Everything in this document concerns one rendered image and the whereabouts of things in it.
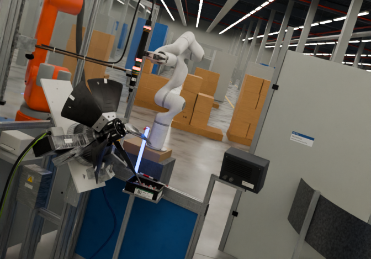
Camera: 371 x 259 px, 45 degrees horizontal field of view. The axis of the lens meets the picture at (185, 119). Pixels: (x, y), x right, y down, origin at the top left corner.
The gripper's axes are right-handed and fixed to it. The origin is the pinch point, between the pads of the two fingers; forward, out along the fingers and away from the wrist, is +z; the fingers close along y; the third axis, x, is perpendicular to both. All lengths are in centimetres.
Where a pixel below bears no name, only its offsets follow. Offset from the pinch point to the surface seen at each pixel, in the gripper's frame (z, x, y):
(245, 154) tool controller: -25, -41, -69
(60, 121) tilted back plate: 32, -50, 26
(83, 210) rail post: -24, -120, 32
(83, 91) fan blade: 40.0, -27.8, 10.3
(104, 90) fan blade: 11.9, -27.4, 15.9
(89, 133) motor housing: 26, -52, 9
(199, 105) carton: -705, -101, 236
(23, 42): 49, -12, 50
